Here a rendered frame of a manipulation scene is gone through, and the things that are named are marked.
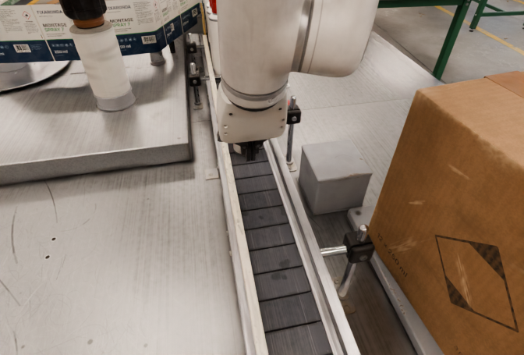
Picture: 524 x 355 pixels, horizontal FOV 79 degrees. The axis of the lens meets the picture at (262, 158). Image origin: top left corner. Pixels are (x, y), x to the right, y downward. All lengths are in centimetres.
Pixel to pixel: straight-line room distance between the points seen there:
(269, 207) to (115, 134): 39
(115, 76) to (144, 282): 46
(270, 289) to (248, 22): 33
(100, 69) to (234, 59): 49
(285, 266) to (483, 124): 30
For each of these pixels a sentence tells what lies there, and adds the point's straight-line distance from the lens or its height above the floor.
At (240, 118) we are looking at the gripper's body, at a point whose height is 105.
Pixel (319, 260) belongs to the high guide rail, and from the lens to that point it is 39.
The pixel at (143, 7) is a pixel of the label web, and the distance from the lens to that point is 98.
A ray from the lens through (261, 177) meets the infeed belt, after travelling 59.
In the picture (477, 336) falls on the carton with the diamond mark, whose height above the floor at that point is 93.
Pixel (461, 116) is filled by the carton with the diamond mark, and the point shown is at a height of 112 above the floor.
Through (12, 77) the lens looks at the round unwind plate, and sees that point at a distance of 112.
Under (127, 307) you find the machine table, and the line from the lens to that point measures 54.
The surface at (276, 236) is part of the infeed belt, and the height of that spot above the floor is 88.
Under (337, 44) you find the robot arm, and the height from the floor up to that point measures 118.
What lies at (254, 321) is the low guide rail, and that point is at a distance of 41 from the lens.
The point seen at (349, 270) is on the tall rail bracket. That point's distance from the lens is 46.
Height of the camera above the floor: 129
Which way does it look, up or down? 41 degrees down
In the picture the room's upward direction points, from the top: straight up
